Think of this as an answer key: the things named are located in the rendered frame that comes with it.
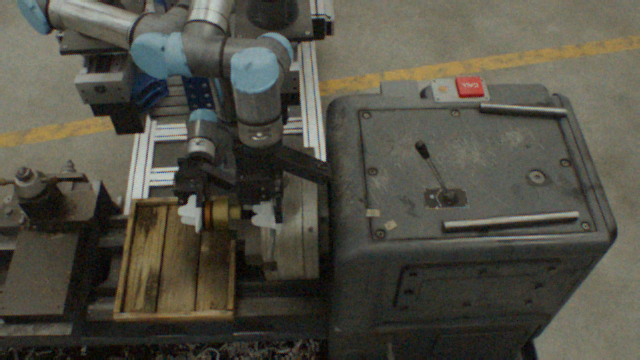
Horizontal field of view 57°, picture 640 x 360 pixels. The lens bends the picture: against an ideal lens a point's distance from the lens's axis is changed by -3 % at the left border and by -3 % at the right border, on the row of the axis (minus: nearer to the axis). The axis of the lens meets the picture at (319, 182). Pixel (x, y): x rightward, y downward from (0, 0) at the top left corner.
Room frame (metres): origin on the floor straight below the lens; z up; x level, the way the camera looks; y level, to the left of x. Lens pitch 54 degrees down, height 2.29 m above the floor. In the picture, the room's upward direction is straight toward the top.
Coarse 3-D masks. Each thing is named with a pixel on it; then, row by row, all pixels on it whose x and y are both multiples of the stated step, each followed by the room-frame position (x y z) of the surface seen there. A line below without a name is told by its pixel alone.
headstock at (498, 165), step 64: (384, 128) 0.89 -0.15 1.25; (448, 128) 0.89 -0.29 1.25; (512, 128) 0.89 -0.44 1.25; (576, 128) 0.90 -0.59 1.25; (384, 192) 0.72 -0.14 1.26; (512, 192) 0.72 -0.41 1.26; (576, 192) 0.72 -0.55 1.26; (384, 256) 0.57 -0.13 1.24; (448, 256) 0.58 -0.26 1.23; (512, 256) 0.58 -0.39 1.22; (576, 256) 0.61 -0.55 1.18; (384, 320) 0.59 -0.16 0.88
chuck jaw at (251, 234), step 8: (232, 224) 0.73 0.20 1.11; (240, 224) 0.73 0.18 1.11; (248, 224) 0.73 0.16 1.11; (232, 232) 0.71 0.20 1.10; (240, 232) 0.71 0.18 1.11; (248, 232) 0.71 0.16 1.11; (256, 232) 0.71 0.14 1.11; (240, 240) 0.69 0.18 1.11; (248, 240) 0.68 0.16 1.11; (256, 240) 0.68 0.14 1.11; (240, 248) 0.68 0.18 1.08; (248, 248) 0.66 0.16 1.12; (256, 248) 0.66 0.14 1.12; (248, 256) 0.64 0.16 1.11; (256, 256) 0.64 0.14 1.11; (248, 264) 0.64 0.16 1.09; (256, 264) 0.64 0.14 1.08; (264, 264) 0.63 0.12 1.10; (272, 264) 0.63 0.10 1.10
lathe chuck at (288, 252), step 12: (288, 180) 0.76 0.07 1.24; (300, 180) 0.76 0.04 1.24; (288, 192) 0.73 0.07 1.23; (300, 192) 0.73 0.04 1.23; (288, 204) 0.71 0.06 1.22; (300, 204) 0.71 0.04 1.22; (288, 216) 0.69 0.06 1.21; (300, 216) 0.69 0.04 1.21; (264, 228) 0.67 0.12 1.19; (288, 228) 0.67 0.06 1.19; (300, 228) 0.67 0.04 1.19; (264, 240) 0.65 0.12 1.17; (276, 240) 0.65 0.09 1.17; (288, 240) 0.65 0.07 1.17; (300, 240) 0.65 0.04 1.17; (264, 252) 0.63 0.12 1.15; (276, 252) 0.63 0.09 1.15; (288, 252) 0.63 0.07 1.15; (300, 252) 0.64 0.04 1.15; (288, 264) 0.62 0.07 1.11; (300, 264) 0.62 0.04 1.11; (276, 276) 0.62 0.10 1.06; (288, 276) 0.62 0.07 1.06; (300, 276) 0.62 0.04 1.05
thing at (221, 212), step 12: (204, 204) 0.78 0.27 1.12; (216, 204) 0.77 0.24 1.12; (228, 204) 0.77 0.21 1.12; (204, 216) 0.75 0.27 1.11; (216, 216) 0.75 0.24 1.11; (228, 216) 0.75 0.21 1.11; (240, 216) 0.75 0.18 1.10; (204, 228) 0.73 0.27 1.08; (216, 228) 0.73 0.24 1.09; (228, 228) 0.73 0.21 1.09
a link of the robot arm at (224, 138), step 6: (222, 132) 1.08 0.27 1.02; (222, 138) 1.07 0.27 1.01; (228, 138) 1.07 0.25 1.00; (222, 144) 1.05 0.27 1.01; (228, 144) 1.06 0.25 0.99; (216, 150) 1.01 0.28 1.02; (222, 150) 1.04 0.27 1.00; (228, 150) 1.05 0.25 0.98; (216, 156) 1.01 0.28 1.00; (222, 156) 1.03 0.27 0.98; (216, 162) 1.01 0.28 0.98; (222, 162) 1.03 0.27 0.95; (222, 168) 1.02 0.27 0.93
